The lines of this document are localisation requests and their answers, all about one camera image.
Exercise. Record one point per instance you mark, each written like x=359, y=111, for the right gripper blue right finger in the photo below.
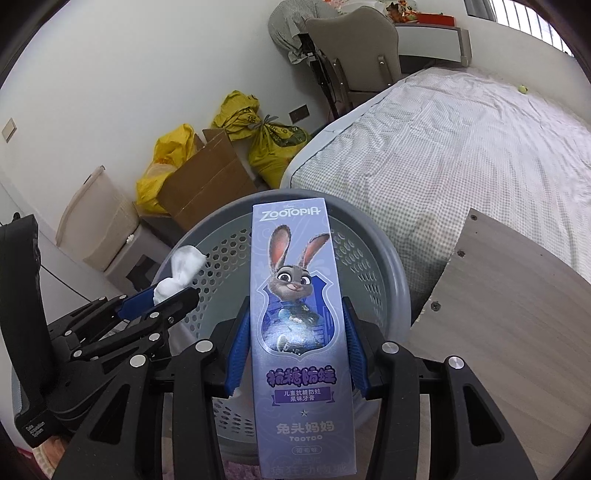
x=357, y=358

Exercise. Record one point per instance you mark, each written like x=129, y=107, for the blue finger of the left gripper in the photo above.
x=159, y=318
x=135, y=306

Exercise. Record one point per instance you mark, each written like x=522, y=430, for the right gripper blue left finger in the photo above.
x=238, y=350

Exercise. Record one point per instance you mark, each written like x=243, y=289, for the white tissue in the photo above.
x=185, y=263

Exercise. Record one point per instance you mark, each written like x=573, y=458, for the purple Zootopia toothpaste box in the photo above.
x=301, y=385

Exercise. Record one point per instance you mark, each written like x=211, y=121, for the left hand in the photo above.
x=45, y=458

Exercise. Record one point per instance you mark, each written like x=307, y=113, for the grey perforated plastic basket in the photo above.
x=370, y=273

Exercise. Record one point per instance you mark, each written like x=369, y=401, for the beige plastic bin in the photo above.
x=97, y=222

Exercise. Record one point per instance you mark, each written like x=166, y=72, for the purple fuzzy clothing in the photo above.
x=239, y=471

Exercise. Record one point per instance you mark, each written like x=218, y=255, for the brown cardboard box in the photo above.
x=212, y=178

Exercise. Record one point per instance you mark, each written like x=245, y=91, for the yellow bag left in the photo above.
x=170, y=152

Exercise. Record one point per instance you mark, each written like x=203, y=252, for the yellow bag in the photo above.
x=273, y=147
x=237, y=116
x=170, y=152

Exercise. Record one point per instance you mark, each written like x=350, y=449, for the yellow bag right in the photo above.
x=273, y=147

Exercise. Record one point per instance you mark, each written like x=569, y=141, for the yellow bag middle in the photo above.
x=237, y=116

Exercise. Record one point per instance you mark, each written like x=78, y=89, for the bed with checked sheet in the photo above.
x=418, y=157

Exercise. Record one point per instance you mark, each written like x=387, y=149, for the grey padded chair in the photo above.
x=363, y=49

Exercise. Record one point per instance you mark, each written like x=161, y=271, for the grey garment on chair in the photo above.
x=287, y=21

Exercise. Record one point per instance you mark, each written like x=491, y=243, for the red box on desk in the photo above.
x=438, y=19

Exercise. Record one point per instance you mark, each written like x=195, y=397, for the black wall socket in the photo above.
x=299, y=114

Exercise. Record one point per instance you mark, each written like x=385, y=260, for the white wall desk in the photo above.
x=437, y=42

